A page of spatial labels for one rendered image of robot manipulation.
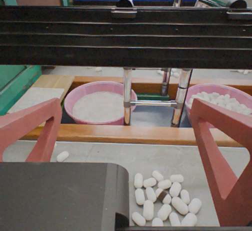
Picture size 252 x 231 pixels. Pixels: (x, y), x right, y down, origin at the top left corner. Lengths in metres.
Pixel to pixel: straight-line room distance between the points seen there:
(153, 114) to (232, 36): 0.53
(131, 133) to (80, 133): 0.15
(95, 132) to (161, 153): 0.20
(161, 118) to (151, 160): 0.27
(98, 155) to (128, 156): 0.08
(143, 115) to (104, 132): 0.25
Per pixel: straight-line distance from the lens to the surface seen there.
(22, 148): 0.61
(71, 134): 0.56
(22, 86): 0.79
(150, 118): 0.74
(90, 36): 0.27
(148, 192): 0.45
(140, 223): 0.42
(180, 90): 0.51
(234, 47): 0.29
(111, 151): 0.53
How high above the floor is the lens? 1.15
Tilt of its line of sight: 36 degrees down
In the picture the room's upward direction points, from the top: straight up
